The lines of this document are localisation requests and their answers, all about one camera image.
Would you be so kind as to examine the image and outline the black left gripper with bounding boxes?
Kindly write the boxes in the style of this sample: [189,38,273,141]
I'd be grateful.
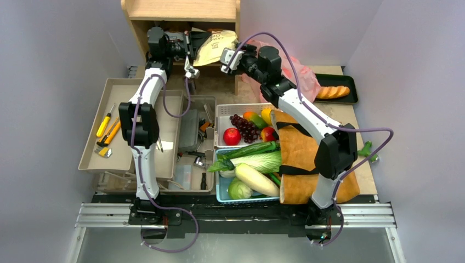
[164,31,211,65]

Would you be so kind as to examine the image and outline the green leafy vegetable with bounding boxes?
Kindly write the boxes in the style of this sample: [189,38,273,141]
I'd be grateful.
[207,159,235,173]

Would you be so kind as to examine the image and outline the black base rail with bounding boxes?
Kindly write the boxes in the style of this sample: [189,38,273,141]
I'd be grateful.
[76,196,396,240]

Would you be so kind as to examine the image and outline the wooden shelf unit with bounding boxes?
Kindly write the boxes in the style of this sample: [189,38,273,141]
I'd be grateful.
[120,0,242,96]

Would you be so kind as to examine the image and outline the clear small parts box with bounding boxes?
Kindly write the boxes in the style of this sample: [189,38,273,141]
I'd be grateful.
[174,165,192,190]

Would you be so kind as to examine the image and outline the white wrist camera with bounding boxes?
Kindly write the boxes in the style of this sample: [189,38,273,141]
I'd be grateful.
[184,56,200,79]
[220,48,245,75]

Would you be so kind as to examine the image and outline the small green plastic clip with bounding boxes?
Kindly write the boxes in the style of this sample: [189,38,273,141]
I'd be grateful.
[358,141,379,163]

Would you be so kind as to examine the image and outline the white perforated basket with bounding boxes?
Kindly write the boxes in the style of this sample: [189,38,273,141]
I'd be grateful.
[214,103,275,148]

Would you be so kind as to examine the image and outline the grey plastic case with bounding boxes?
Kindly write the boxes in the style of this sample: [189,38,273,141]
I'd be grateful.
[178,109,200,152]

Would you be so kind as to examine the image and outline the beige toolbox tray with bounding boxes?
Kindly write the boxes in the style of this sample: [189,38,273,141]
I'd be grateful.
[78,78,180,181]

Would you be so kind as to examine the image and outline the cream chips bag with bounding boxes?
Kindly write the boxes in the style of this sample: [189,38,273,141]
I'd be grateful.
[193,30,237,67]

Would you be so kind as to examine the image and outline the beige toolbox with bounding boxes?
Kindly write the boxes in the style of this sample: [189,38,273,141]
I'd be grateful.
[157,95,217,195]

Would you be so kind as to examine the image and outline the orange green mango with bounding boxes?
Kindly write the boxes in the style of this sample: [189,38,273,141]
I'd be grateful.
[243,111,268,130]

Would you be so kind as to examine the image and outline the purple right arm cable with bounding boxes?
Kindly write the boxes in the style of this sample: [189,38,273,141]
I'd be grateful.
[225,31,394,248]

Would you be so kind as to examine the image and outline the pink plastic grocery bag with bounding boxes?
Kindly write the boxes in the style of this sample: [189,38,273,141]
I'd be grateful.
[247,39,321,102]

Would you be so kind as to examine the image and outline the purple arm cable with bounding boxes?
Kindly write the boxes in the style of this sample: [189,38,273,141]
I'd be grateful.
[130,74,200,254]
[225,31,394,248]

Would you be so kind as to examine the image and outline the yellow lemon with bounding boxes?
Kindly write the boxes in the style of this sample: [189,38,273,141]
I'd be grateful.
[260,108,273,126]

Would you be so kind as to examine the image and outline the golden baguette bread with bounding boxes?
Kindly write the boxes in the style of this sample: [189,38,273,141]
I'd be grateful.
[316,85,350,100]

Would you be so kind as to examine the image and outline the dark purple grapes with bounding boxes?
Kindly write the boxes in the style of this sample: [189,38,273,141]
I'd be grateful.
[229,115,260,144]

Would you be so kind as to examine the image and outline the orange hex key set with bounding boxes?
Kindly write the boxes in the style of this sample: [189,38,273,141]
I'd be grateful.
[199,122,214,133]

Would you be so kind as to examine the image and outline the orange utility knife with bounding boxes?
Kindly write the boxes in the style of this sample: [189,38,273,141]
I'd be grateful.
[96,117,121,147]

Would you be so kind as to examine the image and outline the green cucumber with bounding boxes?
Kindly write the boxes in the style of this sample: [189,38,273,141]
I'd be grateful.
[217,141,280,160]

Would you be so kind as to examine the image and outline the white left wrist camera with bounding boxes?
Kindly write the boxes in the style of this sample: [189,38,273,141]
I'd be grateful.
[184,56,200,79]

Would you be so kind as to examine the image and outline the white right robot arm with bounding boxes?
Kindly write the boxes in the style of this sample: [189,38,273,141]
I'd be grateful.
[230,42,357,223]

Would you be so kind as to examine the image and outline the small black screwdriver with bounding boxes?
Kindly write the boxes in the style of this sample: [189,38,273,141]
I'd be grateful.
[200,172,207,190]

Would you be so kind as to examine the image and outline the black tray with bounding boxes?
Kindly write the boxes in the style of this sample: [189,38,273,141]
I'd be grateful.
[315,73,359,105]

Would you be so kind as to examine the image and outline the brown Trader Joe's bag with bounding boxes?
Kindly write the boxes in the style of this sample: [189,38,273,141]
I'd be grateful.
[270,110,361,205]

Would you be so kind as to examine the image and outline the green napa cabbage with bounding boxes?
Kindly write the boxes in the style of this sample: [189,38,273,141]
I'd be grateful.
[230,151,282,174]

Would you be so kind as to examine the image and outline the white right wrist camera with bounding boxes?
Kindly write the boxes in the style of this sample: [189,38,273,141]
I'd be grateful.
[220,48,245,75]

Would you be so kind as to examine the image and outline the white daikon radish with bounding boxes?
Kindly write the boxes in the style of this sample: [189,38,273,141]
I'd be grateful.
[235,163,280,197]

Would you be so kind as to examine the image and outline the yellow screwdriver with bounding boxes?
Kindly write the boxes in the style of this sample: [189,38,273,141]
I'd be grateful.
[96,104,116,138]

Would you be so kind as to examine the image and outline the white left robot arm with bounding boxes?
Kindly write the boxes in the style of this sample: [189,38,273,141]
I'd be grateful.
[118,27,212,224]

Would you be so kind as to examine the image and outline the red yellow apple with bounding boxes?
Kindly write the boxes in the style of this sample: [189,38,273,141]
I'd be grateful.
[260,127,279,142]

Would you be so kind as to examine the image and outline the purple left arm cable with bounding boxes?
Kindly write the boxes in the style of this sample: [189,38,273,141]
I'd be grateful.
[130,74,200,254]

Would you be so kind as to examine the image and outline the blue perforated basket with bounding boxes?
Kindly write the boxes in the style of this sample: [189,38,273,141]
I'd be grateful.
[215,147,284,204]

